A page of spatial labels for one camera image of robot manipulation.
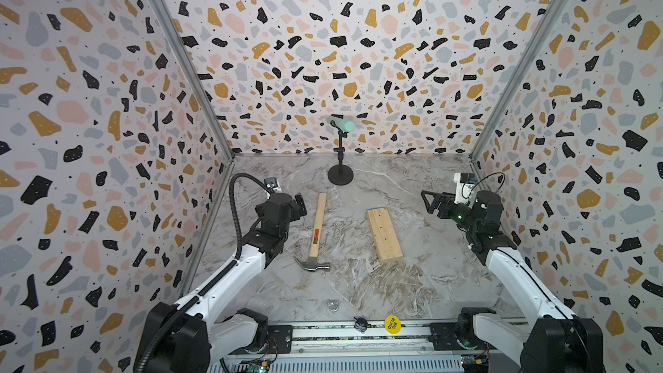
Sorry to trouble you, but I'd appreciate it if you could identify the small clear disc on table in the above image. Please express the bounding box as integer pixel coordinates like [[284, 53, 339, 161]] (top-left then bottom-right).
[[327, 300, 339, 313]]

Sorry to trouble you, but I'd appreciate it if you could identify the microphone on black stand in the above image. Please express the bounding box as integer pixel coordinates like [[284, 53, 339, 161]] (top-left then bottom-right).
[[327, 116, 355, 186]]

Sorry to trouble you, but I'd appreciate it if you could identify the yellow round sticker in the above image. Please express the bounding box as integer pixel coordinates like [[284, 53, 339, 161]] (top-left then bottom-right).
[[384, 315, 402, 335]]

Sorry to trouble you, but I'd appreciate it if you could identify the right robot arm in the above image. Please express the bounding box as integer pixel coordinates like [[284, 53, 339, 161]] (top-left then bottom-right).
[[421, 190, 604, 372]]

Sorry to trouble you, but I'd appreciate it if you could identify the wooden handle claw hammer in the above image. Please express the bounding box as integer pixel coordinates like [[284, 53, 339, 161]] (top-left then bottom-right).
[[295, 193, 331, 272]]

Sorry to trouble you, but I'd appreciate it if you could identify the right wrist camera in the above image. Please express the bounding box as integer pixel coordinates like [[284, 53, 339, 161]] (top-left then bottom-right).
[[453, 172, 478, 205]]

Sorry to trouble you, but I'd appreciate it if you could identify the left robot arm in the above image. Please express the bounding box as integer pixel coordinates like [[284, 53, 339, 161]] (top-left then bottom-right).
[[133, 193, 307, 372]]

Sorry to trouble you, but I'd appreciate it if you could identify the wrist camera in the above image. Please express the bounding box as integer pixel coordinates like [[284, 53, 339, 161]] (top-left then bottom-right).
[[263, 177, 281, 193], [453, 172, 478, 205]]

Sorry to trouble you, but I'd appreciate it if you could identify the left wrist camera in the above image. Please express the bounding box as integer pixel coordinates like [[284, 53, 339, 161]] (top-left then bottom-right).
[[263, 177, 281, 193]]

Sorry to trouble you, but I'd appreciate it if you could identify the wooden block with nails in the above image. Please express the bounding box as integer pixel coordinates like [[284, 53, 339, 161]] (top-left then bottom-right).
[[367, 208, 403, 264]]

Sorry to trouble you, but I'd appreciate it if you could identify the black knob on rail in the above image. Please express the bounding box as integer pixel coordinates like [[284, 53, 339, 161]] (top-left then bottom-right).
[[354, 317, 369, 333]]

